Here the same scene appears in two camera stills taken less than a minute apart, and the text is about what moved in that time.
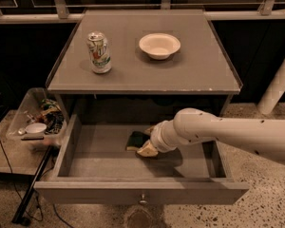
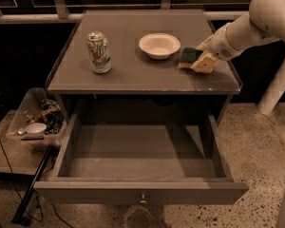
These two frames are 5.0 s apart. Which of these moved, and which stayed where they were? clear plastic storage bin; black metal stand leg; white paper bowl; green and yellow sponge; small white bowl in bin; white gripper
Moved: green and yellow sponge; white gripper
Stayed: black metal stand leg; small white bowl in bin; white paper bowl; clear plastic storage bin
